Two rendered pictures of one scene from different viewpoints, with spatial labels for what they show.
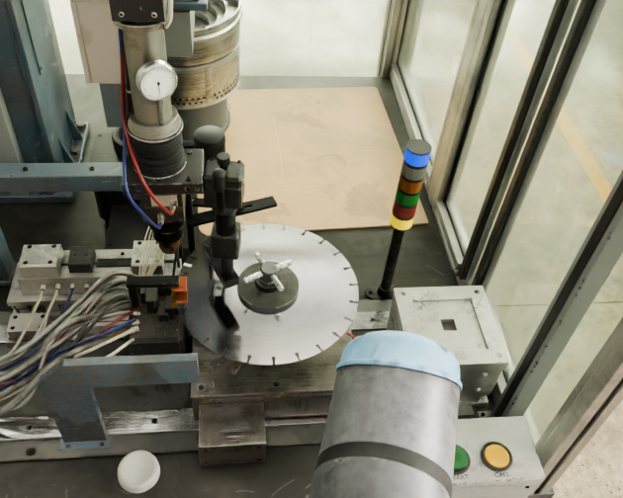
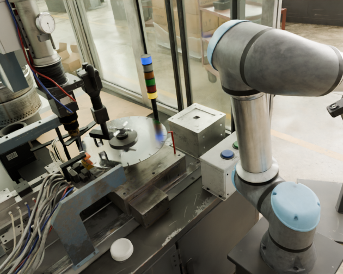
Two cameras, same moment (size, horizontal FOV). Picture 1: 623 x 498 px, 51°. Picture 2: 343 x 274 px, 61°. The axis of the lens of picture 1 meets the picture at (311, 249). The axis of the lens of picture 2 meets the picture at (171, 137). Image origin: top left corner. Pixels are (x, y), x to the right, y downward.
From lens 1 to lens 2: 0.49 m
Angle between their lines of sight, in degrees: 25
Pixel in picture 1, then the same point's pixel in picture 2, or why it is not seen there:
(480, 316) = (203, 110)
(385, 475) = (275, 31)
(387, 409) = (251, 27)
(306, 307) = (144, 135)
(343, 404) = (232, 42)
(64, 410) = (69, 239)
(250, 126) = not seen: hidden behind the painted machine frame
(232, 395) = (140, 187)
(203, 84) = (28, 104)
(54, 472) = not seen: outside the picture
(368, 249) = not seen: hidden behind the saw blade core
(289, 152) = (80, 120)
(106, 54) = (8, 33)
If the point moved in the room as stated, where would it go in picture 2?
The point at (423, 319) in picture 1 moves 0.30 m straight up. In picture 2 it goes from (187, 120) to (179, 51)
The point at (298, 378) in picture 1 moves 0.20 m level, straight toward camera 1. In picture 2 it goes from (159, 166) to (191, 197)
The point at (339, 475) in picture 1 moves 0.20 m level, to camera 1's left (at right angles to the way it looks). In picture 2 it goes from (259, 44) to (163, 81)
